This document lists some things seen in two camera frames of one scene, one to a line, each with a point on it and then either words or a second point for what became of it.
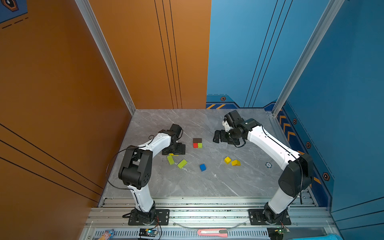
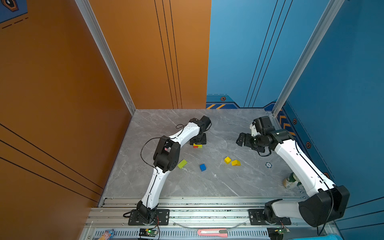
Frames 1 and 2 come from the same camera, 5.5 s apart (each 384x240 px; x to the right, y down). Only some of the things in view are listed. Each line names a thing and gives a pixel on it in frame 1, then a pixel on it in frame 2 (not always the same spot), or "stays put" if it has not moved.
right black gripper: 222,139 → 246,142
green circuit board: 148,232 stays put
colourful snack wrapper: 108,235 stays put
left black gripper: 181,150 → 204,141
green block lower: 182,164 stays put
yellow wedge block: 236,163 stays put
